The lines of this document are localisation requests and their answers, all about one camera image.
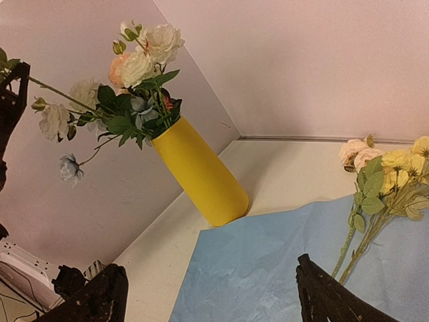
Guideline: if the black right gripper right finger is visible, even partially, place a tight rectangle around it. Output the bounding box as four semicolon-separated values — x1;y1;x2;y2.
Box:
296;254;397;322

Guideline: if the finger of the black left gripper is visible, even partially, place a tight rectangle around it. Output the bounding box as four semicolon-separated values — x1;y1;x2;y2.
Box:
1;62;30;191

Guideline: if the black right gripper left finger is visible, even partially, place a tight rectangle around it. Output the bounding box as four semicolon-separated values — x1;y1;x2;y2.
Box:
36;264;129;322

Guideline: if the peach rose stem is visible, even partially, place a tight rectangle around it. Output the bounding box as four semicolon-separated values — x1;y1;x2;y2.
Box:
0;46;115;121

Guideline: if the blue wrapping paper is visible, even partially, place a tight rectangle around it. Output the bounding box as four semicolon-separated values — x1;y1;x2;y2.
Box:
170;197;428;321

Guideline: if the yellow flower stem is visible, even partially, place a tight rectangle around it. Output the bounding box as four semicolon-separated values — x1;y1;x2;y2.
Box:
336;136;428;284

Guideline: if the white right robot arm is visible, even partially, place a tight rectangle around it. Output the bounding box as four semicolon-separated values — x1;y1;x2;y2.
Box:
1;227;393;321

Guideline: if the yellow vase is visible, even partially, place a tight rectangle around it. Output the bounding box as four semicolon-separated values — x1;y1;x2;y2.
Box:
152;117;250;227

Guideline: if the blue and pink flower bunch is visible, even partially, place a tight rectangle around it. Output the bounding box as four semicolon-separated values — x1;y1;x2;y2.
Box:
30;19;186;189

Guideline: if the pale pink rose stem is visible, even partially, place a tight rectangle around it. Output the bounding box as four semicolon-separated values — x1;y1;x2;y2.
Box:
332;135;385;278

